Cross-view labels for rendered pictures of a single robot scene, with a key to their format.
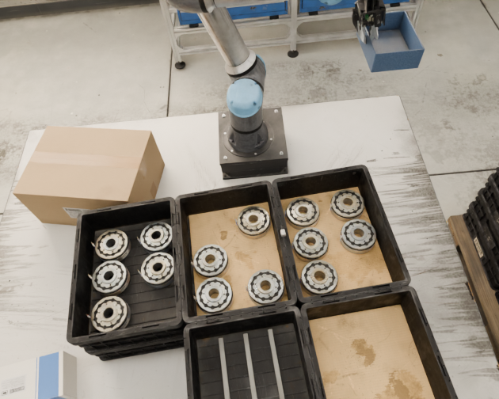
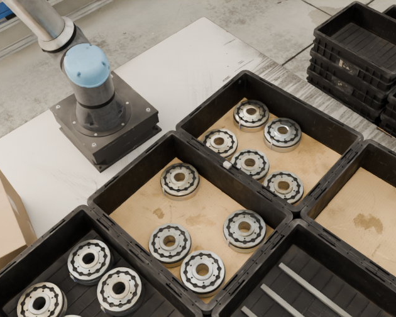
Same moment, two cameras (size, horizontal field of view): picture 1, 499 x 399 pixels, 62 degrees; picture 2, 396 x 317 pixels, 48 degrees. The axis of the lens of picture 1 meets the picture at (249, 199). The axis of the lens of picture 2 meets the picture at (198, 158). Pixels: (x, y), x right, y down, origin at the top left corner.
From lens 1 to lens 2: 0.42 m
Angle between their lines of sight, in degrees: 23
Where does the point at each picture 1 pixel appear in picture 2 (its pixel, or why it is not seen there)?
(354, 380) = (383, 251)
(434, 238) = (327, 110)
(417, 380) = not seen: outside the picture
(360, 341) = (359, 217)
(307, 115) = (136, 70)
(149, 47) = not seen: outside the picture
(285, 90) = (65, 83)
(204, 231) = (136, 222)
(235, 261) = (192, 229)
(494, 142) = (275, 38)
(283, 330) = (291, 256)
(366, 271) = (312, 159)
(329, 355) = not seen: hidden behind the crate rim
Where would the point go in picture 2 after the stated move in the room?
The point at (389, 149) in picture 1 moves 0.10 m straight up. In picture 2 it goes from (232, 61) to (232, 40)
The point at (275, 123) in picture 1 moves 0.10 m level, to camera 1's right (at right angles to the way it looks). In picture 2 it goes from (119, 87) to (141, 71)
